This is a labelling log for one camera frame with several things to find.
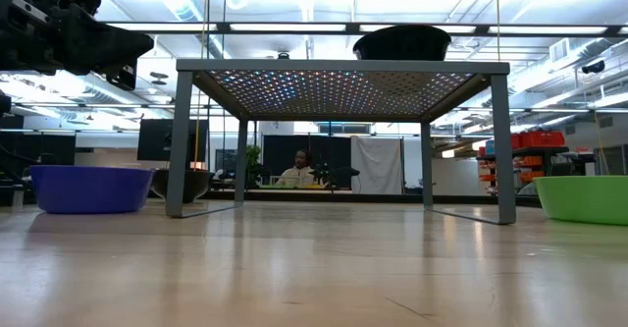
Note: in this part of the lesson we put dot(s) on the black monitor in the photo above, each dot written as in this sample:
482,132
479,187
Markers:
157,140

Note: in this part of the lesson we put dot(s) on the green potted plant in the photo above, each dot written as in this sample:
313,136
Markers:
253,157

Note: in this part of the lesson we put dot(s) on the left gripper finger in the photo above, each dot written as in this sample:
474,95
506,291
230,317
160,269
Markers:
125,77
98,42

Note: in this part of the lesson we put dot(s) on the green bowl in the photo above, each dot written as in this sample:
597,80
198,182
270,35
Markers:
584,199

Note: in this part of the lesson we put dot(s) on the white hanging sheet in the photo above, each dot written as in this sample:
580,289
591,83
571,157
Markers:
377,165

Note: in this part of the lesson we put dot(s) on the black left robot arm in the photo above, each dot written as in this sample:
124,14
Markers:
4,105

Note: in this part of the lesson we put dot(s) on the rack with orange bins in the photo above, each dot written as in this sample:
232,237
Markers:
539,139

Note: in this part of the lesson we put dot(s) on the black partition panel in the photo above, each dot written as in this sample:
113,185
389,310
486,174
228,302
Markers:
279,152

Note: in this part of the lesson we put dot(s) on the grey perforated metal shelf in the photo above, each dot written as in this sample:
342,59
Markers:
343,65

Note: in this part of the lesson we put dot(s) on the person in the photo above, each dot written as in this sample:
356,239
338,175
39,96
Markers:
299,175

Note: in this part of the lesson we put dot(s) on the floral patterned mini bowl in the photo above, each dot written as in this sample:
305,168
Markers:
201,187
402,44

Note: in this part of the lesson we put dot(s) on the dark blue bowl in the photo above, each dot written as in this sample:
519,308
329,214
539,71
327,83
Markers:
90,189

